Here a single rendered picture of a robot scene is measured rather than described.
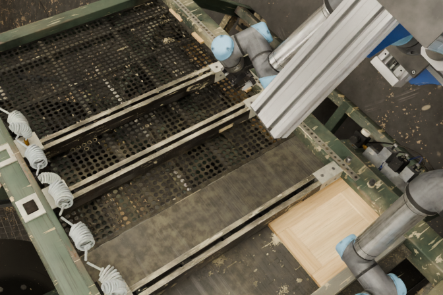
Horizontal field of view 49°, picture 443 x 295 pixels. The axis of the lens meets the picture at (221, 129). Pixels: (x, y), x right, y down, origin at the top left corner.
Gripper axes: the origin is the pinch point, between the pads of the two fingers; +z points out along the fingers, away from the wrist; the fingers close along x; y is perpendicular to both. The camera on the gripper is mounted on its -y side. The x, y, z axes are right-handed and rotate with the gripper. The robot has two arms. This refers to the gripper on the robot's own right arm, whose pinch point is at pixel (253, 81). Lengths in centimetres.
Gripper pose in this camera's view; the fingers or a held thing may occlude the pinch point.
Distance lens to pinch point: 188.2
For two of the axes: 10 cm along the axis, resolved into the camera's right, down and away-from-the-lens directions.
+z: 3.1, 2.8, 9.1
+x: 5.0, 7.6, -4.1
